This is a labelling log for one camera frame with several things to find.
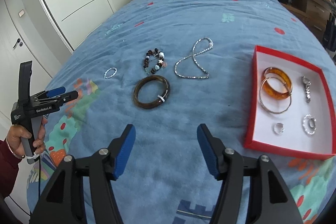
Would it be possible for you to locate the tiny silver ring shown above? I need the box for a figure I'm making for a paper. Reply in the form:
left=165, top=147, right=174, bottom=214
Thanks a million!
left=273, top=122, right=286, bottom=135

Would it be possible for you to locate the wooden drawer cabinet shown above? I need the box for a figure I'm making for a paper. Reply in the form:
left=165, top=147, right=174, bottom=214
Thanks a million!
left=282, top=0, right=331, bottom=42

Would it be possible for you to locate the red shallow box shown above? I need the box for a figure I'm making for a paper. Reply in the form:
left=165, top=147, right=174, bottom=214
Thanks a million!
left=244, top=46, right=335, bottom=160

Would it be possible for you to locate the silver wristwatch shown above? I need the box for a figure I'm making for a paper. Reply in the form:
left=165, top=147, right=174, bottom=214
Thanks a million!
left=301, top=76, right=311, bottom=103

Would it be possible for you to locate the brown beaded bracelet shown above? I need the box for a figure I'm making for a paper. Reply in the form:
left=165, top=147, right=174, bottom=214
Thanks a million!
left=142, top=48, right=168, bottom=75

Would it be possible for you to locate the dark blue hanging bag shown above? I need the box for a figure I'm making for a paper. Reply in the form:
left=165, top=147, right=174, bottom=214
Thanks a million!
left=322, top=16, right=336, bottom=52

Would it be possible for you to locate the thin silver bangle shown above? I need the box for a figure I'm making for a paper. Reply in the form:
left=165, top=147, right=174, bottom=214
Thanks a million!
left=259, top=76, right=292, bottom=115

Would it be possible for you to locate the amber resin bangle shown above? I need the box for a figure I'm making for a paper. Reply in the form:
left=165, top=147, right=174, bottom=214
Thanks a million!
left=261, top=67, right=293, bottom=94

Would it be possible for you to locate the person's left hand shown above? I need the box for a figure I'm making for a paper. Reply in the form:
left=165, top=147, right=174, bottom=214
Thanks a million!
left=6, top=117, right=48, bottom=157

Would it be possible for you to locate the white door with handle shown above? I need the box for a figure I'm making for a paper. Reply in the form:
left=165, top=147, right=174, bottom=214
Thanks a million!
left=0, top=0, right=51, bottom=139

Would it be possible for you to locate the red sleeved left forearm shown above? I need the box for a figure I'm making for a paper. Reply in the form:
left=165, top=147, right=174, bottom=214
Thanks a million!
left=0, top=139, right=22, bottom=198

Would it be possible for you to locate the blue patterned bedspread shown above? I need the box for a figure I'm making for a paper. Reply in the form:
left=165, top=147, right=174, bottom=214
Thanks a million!
left=27, top=0, right=335, bottom=223

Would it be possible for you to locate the small twisted silver bracelet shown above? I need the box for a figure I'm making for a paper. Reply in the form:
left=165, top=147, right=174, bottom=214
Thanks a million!
left=103, top=67, right=118, bottom=80

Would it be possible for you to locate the dark tortoise bangle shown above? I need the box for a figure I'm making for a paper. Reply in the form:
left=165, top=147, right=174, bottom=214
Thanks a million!
left=133, top=75, right=171, bottom=109

